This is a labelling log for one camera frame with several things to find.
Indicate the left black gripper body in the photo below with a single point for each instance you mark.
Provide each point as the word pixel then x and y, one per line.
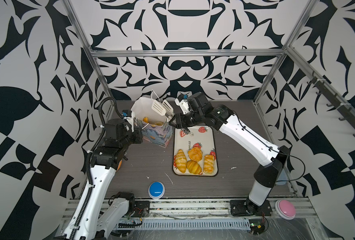
pixel 134 136

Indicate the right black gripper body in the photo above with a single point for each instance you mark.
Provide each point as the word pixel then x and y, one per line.
pixel 191 119

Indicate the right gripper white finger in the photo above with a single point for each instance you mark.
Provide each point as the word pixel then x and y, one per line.
pixel 168 108
pixel 158 108

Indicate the fake croissant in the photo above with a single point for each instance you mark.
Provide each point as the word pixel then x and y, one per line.
pixel 194 168
pixel 157 124
pixel 180 161

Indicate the floral paper gift bag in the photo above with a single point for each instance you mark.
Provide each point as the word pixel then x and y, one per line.
pixel 158 135

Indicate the round fake pastry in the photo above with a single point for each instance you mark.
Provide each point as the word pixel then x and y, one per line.
pixel 195 154

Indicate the fake twisted bread roll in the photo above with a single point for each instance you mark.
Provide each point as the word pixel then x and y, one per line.
pixel 208 165

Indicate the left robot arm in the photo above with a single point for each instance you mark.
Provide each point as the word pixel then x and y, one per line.
pixel 87 222

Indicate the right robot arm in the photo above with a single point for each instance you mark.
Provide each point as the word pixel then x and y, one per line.
pixel 270 157

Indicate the white strawberry tray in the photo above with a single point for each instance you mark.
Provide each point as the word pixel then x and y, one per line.
pixel 199 136

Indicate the orange plush toy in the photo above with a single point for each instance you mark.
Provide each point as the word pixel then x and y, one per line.
pixel 119 165

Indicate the blue push button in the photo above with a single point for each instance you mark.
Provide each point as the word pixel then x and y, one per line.
pixel 156 190

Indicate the light blue lid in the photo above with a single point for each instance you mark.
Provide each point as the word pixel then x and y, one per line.
pixel 282 178

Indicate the pink push button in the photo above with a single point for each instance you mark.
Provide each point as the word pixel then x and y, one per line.
pixel 285 209

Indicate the small green-lit circuit board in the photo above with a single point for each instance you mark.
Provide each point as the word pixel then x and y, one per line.
pixel 258 227

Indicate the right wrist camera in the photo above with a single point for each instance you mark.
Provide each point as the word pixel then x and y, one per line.
pixel 182 102

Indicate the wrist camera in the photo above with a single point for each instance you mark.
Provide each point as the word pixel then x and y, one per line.
pixel 128 115
pixel 182 102

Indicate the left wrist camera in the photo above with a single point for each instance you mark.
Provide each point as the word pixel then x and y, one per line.
pixel 128 115

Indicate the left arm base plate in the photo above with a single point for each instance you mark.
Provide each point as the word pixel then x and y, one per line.
pixel 141 209

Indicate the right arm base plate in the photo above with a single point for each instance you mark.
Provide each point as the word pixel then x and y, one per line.
pixel 242 208

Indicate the white slotted cable duct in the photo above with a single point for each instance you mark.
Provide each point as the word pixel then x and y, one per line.
pixel 188 224

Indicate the black wall hook rack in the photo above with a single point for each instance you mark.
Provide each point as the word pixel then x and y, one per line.
pixel 335 100

